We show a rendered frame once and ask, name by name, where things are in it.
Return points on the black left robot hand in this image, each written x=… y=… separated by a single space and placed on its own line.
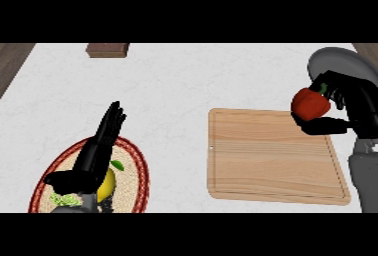
x=94 y=156

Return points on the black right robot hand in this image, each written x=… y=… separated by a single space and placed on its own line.
x=363 y=106

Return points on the red bell pepper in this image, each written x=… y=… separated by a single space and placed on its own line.
x=311 y=104

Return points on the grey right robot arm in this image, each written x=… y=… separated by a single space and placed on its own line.
x=366 y=176

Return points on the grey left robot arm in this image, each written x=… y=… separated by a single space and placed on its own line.
x=79 y=204

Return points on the grey pan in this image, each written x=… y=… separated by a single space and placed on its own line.
x=340 y=63

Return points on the wooden cutting board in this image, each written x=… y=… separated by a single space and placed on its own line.
x=275 y=155

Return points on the red-rimmed wicker basket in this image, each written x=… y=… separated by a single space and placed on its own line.
x=131 y=166

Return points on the yellow lemon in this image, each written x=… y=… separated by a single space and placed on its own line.
x=107 y=186

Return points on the green leafy vegetable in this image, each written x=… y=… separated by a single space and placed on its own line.
x=66 y=200

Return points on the brown wooden block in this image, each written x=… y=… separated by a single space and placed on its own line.
x=107 y=50

